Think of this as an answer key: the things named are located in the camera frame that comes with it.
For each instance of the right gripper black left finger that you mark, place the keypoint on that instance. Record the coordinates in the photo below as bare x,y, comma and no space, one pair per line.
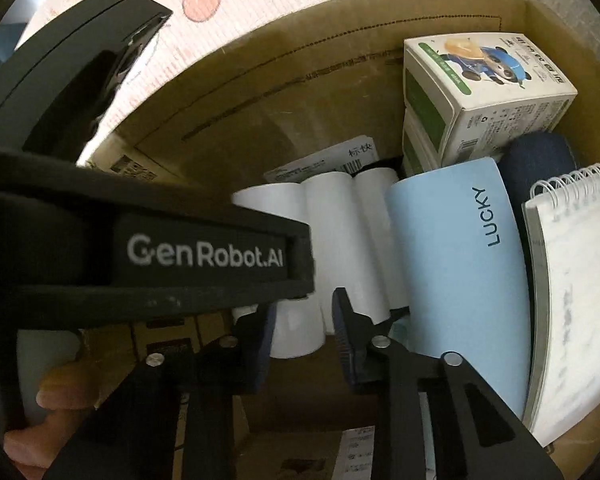
172,417

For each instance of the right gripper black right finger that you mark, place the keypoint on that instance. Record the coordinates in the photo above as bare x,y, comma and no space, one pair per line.
425,402

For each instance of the person's left hand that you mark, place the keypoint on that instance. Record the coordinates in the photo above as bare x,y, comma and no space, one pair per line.
69,393

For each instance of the light blue LUCKY notebook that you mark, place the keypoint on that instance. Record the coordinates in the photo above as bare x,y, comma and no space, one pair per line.
463,265

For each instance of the brown cardboard box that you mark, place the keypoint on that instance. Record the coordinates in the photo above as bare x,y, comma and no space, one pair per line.
319,77

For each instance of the white spiral notepad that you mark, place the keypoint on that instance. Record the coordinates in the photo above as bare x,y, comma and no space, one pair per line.
562,218

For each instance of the dark blue round pouch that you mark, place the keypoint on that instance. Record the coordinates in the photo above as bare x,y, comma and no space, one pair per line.
532,157

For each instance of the white barcode label packet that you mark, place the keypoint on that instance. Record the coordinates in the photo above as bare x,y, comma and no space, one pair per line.
349,156

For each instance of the white green cartoon carton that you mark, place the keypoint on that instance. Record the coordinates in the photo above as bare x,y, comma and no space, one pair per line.
475,92

